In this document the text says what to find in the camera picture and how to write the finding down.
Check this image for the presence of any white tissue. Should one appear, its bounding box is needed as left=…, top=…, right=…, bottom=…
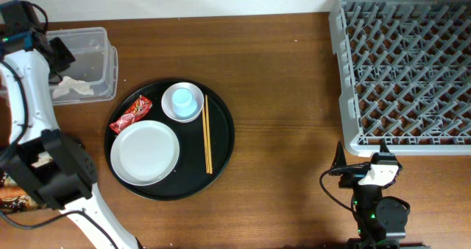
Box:
left=52, top=76, right=94, bottom=99

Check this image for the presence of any white plate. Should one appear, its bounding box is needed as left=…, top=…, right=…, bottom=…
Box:
left=110, top=120, right=180, bottom=186

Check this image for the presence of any orange carrot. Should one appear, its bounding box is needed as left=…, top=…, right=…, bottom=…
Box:
left=1, top=195, right=38, bottom=213

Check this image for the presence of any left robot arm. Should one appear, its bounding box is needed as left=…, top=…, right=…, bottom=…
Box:
left=1, top=29, right=141, bottom=248

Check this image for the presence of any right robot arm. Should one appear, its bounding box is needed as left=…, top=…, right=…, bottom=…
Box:
left=319, top=142, right=426, bottom=249

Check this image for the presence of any grey dishwasher rack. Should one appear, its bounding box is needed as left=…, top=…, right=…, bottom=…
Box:
left=328, top=0, right=470, bottom=157

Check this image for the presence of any black waste bin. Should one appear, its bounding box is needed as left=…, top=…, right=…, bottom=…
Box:
left=1, top=170, right=46, bottom=214

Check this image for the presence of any clear plastic bin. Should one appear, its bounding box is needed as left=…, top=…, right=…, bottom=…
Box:
left=46, top=27, right=118, bottom=105

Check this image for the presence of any red snack wrapper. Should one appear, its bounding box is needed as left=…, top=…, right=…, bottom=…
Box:
left=109, top=95, right=152, bottom=134

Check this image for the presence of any white bowl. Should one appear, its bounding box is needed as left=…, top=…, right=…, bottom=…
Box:
left=161, top=82, right=205, bottom=123

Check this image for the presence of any light blue cup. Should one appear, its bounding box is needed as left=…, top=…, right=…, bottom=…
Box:
left=171, top=88, right=197, bottom=118

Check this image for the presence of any round black tray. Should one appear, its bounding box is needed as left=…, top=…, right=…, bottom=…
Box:
left=104, top=79, right=235, bottom=200

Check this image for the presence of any wooden chopstick left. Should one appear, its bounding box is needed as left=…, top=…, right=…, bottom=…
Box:
left=202, top=106, right=210, bottom=174

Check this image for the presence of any wooden chopstick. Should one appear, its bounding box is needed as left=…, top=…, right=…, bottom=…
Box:
left=205, top=95, right=213, bottom=174
left=202, top=106, right=210, bottom=174

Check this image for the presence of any wooden chopstick right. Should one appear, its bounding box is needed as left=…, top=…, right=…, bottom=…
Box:
left=205, top=95, right=213, bottom=174

